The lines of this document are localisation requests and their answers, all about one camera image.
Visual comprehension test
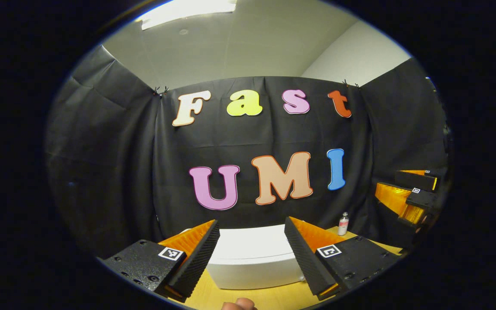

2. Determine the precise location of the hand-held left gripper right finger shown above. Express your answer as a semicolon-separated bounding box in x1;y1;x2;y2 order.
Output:
284;216;401;301

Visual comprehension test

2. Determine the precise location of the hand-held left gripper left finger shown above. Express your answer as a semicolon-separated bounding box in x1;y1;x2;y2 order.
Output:
102;220;221;303

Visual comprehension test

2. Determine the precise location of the white microwave oven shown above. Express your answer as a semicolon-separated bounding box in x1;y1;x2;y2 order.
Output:
207;224;307;290

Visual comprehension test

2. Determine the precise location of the ceiling light panel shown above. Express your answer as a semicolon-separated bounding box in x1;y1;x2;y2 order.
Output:
136;0;238;31

